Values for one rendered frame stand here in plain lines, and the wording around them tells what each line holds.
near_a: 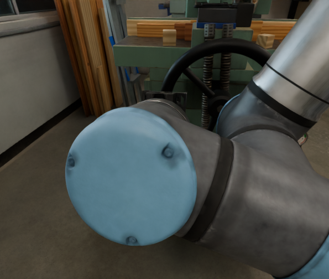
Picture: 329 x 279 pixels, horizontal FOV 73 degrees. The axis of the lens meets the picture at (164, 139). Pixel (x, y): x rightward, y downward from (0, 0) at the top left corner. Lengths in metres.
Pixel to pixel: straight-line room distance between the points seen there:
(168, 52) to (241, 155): 0.55
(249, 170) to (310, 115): 0.13
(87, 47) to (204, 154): 1.98
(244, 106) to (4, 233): 1.37
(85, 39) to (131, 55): 1.40
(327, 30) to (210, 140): 0.16
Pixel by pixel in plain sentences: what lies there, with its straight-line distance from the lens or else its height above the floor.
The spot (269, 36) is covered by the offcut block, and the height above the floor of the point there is 0.93.
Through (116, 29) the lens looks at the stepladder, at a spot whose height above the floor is 0.84.
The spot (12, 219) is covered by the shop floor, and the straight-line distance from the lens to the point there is 1.53.
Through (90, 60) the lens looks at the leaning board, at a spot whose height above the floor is 0.54.
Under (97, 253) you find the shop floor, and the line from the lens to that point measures 1.22.
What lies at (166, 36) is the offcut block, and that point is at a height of 0.92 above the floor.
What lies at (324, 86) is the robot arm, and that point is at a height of 0.96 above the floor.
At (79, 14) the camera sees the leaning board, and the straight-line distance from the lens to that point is 2.08.
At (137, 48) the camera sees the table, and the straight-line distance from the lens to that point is 0.70.
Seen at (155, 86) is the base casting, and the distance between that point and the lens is 0.72.
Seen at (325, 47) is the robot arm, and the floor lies 0.99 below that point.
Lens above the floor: 1.03
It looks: 34 degrees down
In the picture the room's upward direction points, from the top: straight up
